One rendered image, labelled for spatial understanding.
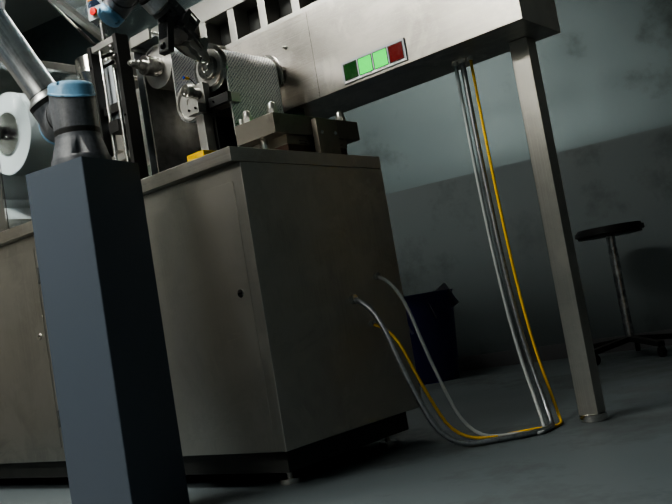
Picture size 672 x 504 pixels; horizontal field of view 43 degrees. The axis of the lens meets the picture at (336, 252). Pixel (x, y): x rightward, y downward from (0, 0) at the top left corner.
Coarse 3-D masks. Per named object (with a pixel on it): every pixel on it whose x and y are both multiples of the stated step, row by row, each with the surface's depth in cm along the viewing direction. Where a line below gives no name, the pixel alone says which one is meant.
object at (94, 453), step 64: (64, 192) 207; (128, 192) 216; (64, 256) 207; (128, 256) 212; (64, 320) 207; (128, 320) 207; (64, 384) 208; (128, 384) 203; (64, 448) 208; (128, 448) 200
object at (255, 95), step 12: (228, 84) 261; (240, 84) 265; (252, 84) 269; (264, 84) 274; (276, 84) 278; (240, 96) 264; (252, 96) 268; (264, 96) 273; (276, 96) 277; (240, 108) 263; (252, 108) 267; (264, 108) 272
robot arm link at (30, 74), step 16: (0, 0) 224; (0, 16) 223; (0, 32) 223; (16, 32) 225; (0, 48) 223; (16, 48) 224; (16, 64) 224; (32, 64) 225; (16, 80) 226; (32, 80) 225; (48, 80) 227; (32, 96) 226; (32, 112) 227; (48, 128) 225
